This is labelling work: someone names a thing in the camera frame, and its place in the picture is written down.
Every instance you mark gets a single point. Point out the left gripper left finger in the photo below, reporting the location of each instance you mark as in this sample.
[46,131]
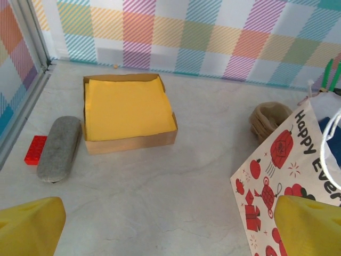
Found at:
[29,232]

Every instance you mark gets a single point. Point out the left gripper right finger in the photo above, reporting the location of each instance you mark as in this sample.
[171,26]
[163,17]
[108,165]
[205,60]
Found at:
[311,232]

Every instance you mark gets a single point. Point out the white red paper gift bag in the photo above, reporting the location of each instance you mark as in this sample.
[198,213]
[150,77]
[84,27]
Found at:
[287,160]

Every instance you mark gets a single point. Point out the red toy brick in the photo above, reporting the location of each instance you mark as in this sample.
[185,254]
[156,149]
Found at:
[36,150]

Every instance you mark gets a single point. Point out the grey felt glasses case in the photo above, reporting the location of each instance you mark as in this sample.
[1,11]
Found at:
[60,149]

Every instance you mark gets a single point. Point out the brown pulp cup carrier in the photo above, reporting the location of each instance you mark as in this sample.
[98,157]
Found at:
[266,117]

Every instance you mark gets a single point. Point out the blue and yellow book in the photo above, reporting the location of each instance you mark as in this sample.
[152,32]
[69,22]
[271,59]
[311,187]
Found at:
[128,146]

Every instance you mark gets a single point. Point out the white straw crumpled wrapper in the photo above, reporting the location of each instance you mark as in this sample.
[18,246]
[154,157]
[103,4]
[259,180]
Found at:
[310,89]

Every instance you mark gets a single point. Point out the green wrapped straw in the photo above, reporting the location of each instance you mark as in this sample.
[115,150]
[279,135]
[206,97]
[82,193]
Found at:
[337,76]
[327,74]

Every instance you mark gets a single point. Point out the yellow paper napkin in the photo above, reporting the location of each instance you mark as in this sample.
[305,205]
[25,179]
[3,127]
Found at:
[128,106]

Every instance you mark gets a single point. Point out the aluminium frame post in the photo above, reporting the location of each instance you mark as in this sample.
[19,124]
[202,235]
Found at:
[31,26]

